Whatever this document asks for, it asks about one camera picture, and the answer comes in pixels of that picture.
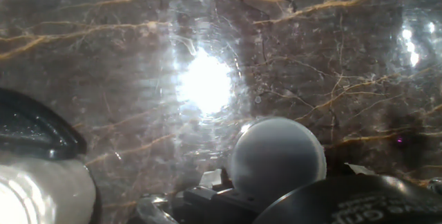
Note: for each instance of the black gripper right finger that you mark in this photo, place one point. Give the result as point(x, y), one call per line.
point(359, 169)

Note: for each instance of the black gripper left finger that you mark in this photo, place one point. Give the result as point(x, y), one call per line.
point(214, 206)

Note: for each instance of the white translucent plastic jar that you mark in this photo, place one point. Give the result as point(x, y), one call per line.
point(52, 193)

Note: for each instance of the black C-clamp with steel screw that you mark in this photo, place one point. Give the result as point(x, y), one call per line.
point(38, 130)

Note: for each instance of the transparent plastic wrap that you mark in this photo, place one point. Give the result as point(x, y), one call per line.
point(155, 212)
point(435, 185)

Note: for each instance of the dark brown marble pattern mat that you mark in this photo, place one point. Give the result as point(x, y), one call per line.
point(103, 79)

